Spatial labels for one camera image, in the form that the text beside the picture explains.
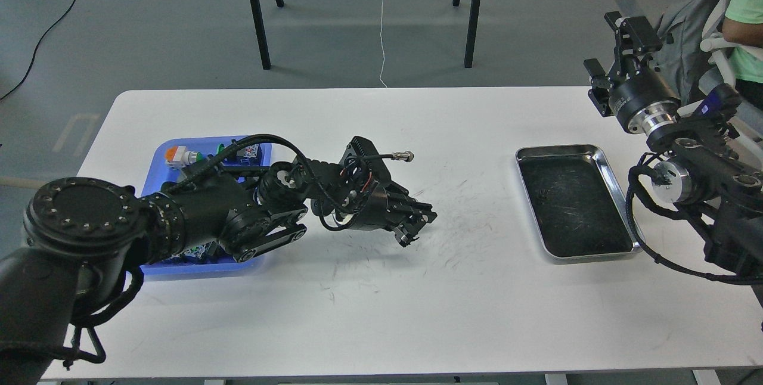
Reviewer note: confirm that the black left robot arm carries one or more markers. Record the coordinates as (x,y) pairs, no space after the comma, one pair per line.
(85,240)

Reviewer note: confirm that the white chair frame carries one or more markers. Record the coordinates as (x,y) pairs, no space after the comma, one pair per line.
(721,49)

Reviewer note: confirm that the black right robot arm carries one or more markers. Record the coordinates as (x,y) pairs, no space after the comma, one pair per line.
(690,173)

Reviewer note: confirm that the person in green shirt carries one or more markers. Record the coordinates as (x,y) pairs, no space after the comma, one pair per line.
(743,26)

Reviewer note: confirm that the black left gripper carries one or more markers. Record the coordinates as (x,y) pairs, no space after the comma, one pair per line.
(388,207)

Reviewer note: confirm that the orange white push button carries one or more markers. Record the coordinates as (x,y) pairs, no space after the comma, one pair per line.
(179,156)

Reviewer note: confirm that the grey backpack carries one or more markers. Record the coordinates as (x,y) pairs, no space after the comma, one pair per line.
(690,72)

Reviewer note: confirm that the blue plastic tray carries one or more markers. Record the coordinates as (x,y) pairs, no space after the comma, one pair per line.
(159,173)

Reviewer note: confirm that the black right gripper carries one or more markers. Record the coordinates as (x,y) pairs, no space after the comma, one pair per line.
(644,102)

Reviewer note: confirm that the black switch with red terminals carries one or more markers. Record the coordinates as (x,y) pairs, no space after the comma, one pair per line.
(201,255)

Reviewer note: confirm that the silver metal tray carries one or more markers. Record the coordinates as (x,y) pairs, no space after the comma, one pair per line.
(584,217)

